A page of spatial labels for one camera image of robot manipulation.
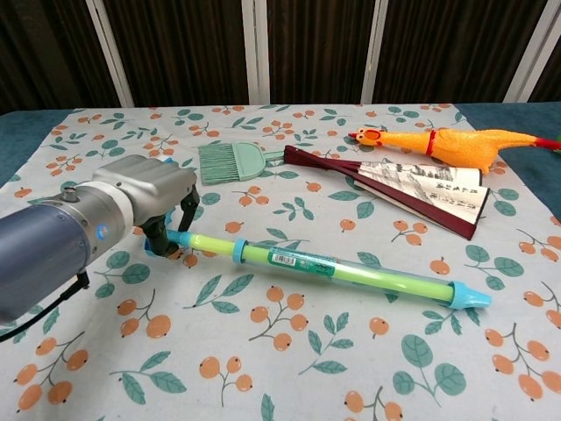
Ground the maroon paper folding fan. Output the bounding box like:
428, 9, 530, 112
282, 144, 491, 241

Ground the blue green water pump toy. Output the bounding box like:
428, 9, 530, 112
143, 213, 493, 310

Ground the fruit leaf print tablecloth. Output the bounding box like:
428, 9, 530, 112
0, 103, 561, 421

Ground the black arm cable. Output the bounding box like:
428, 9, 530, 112
0, 269, 91, 344

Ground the white frame post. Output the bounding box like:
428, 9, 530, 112
360, 0, 394, 105
503, 0, 561, 104
241, 0, 271, 106
85, 0, 135, 108

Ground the yellow rubber chicken toy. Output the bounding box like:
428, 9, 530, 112
348, 125, 561, 175

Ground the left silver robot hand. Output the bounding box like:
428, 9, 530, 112
91, 153, 202, 260

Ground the green dust brush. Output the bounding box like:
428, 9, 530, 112
197, 140, 286, 187

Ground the dark brown curtain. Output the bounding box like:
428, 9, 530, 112
0, 0, 561, 114

